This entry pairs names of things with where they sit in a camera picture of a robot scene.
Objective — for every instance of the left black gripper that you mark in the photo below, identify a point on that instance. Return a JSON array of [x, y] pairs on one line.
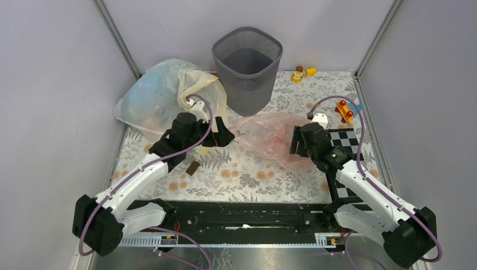
[[221, 138]]

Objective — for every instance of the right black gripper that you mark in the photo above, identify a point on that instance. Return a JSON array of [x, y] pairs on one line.
[[296, 137]]

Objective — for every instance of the pink plastic trash bag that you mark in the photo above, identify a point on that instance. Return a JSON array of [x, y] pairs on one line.
[[270, 135]]

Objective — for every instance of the clear yellowish plastic bag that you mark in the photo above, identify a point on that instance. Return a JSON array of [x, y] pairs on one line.
[[154, 101]]

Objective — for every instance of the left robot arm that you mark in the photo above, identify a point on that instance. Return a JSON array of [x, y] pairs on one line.
[[102, 221]]

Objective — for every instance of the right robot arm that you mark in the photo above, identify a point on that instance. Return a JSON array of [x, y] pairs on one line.
[[405, 232]]

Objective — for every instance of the grey mesh trash bin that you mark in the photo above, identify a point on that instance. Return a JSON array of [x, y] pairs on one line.
[[247, 61]]

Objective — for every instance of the small brown rectangular chip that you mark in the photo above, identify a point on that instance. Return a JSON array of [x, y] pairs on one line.
[[192, 168]]

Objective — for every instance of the orange toy car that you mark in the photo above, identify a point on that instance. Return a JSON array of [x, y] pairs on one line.
[[347, 115]]

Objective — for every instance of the yellow toy figure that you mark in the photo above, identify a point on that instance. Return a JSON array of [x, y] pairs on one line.
[[297, 76]]

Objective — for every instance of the blue triangular toy piece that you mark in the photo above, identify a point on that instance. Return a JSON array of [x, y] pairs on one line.
[[357, 110]]

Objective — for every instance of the yellow toy cube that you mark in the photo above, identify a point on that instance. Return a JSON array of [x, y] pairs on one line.
[[310, 71]]

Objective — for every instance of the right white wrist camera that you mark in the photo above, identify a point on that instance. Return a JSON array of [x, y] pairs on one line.
[[319, 118]]

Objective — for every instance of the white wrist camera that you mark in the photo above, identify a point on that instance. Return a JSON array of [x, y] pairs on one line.
[[319, 118], [198, 109]]

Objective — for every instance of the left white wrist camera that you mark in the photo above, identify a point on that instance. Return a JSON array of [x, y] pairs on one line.
[[198, 109]]

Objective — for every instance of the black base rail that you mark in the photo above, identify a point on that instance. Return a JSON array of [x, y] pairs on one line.
[[255, 223]]

